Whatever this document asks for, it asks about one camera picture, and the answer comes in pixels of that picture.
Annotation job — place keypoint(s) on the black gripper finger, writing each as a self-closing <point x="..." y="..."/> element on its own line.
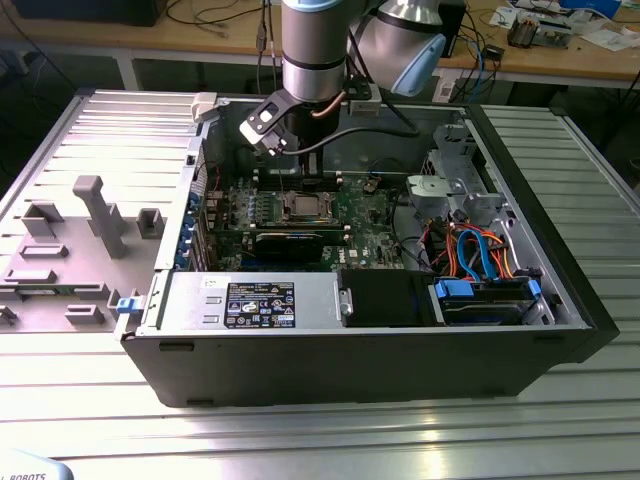
<point x="305" y="165"/>

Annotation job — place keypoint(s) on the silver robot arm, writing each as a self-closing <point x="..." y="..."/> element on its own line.
<point x="312" y="50"/>

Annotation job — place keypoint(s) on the CPU socket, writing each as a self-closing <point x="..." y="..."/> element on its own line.
<point x="287" y="206"/>

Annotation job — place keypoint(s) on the copper fin CPU cooler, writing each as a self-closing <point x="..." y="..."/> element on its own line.
<point x="522" y="32"/>

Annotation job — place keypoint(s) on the green motherboard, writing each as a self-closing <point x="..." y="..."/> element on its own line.
<point x="365" y="240"/>

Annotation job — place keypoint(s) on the pale grey case latch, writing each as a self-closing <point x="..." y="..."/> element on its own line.
<point x="204" y="107"/>

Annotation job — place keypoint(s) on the silver drive cage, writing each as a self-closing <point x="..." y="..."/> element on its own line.
<point x="435" y="190"/>

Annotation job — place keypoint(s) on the white printed tag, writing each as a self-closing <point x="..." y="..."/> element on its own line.
<point x="445" y="91"/>

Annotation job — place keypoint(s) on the black drive bay box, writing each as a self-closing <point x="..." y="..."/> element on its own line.
<point x="380" y="300"/>

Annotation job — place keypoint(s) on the wooden workbench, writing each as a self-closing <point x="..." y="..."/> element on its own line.
<point x="150" y="42"/>

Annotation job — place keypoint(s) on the silver power supply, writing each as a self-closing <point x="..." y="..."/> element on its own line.
<point x="190" y="305"/>

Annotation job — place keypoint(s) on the small black box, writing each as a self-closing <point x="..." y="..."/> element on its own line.
<point x="457" y="30"/>

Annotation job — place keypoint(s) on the blue disk carrier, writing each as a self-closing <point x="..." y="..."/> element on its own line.
<point x="452" y="290"/>

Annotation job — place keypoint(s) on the grey parts rack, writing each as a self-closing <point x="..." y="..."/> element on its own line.
<point x="107" y="220"/>

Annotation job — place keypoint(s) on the small black adapter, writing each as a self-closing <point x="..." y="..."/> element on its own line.
<point x="494" y="52"/>

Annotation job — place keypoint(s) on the black PC case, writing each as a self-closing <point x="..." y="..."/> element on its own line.
<point x="350" y="370"/>

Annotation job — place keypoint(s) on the blue case latch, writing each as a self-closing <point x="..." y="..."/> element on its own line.
<point x="129" y="306"/>

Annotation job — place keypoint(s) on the white paper sheet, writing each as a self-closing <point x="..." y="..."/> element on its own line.
<point x="505" y="16"/>
<point x="607" y="40"/>

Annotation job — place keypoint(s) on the hard disk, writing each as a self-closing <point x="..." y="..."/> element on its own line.
<point x="487" y="315"/>

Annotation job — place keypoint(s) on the black computer box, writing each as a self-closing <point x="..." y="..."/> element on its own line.
<point x="85" y="12"/>

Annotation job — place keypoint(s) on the silver metal box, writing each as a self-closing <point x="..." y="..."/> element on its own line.
<point x="555" y="35"/>

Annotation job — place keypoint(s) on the blue cardboard box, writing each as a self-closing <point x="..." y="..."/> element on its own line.
<point x="590" y="6"/>

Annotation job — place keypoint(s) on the pale blue teach pendant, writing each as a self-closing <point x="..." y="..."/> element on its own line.
<point x="30" y="470"/>

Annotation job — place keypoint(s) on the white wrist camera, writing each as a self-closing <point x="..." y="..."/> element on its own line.
<point x="260" y="122"/>

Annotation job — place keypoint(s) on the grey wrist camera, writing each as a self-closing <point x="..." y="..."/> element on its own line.
<point x="364" y="107"/>

